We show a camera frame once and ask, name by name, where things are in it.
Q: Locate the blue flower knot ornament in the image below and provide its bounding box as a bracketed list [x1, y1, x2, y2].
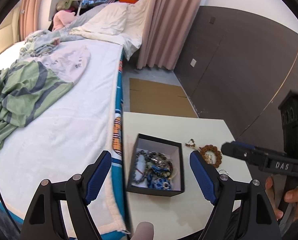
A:
[147, 175, 172, 191]

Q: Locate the black jewelry box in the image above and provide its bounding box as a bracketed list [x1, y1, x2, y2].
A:
[126, 133, 185, 197]

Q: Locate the right hand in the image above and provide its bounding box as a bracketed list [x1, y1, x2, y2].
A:
[265, 177, 298, 222]

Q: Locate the left hand thumb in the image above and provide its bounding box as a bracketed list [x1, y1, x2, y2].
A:
[132, 222, 154, 240]

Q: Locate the bed with white sheet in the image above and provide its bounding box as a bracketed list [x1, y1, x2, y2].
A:
[0, 40, 123, 221]

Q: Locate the flat brown cardboard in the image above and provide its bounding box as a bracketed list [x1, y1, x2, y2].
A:
[129, 78, 197, 118]

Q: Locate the green striped blanket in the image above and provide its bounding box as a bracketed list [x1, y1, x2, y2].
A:
[0, 61, 73, 150]

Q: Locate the pale pink printed cloth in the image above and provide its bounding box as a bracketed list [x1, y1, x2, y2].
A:
[38, 44, 92, 84]

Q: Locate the light blue crumpled blanket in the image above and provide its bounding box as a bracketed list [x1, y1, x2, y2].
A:
[19, 27, 83, 59]

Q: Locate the pink curtain right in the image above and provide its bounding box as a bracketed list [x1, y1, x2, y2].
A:
[137, 0, 201, 70]

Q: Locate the pink curtain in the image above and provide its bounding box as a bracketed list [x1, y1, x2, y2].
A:
[137, 0, 201, 70]
[19, 0, 41, 41]

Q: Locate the white duvet pile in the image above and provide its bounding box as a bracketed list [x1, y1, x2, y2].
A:
[70, 0, 150, 60]

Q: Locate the beige padded headboard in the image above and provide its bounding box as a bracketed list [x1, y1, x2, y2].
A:
[0, 16, 18, 54]

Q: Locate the pink plush toy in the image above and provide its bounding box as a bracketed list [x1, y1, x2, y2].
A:
[52, 10, 76, 31]

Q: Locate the pink curtain left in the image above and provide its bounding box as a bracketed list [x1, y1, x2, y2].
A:
[19, 0, 41, 41]

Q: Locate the brown rudraksha bead bracelet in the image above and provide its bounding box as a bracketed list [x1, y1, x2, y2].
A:
[198, 145, 223, 165]

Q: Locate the white wall socket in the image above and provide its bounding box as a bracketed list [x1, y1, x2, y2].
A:
[190, 59, 196, 68]

